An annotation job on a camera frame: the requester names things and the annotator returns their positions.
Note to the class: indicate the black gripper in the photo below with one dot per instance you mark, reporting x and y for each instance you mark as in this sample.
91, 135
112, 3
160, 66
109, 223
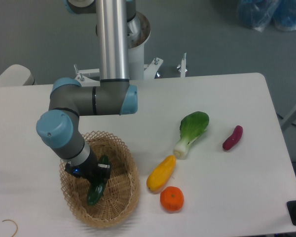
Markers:
86, 165

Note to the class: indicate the green cucumber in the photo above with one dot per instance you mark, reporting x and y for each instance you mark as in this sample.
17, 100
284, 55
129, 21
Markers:
99, 180

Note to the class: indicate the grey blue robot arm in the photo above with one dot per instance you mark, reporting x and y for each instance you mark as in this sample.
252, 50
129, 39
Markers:
69, 100

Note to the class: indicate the woven wicker basket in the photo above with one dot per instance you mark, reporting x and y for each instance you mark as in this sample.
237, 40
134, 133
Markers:
108, 201

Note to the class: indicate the yellow mango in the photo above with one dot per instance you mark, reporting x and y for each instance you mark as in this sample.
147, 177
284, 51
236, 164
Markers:
161, 174

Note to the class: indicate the orange tangerine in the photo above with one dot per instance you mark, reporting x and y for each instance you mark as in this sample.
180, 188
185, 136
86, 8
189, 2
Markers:
172, 199

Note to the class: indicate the green bok choy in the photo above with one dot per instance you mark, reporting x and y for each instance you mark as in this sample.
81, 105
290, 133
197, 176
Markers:
191, 128

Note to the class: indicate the white chair armrest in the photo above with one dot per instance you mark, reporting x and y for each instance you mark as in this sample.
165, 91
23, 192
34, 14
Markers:
16, 75

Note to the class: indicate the white table clamp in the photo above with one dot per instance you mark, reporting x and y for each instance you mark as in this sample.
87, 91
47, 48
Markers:
182, 67

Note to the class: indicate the purple sweet potato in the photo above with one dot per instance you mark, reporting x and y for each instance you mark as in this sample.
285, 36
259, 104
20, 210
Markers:
233, 139

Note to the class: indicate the blue plastic bag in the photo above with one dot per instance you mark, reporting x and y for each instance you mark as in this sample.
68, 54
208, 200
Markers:
257, 14

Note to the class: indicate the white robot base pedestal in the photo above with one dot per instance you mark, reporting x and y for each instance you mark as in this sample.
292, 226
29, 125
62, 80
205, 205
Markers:
138, 34

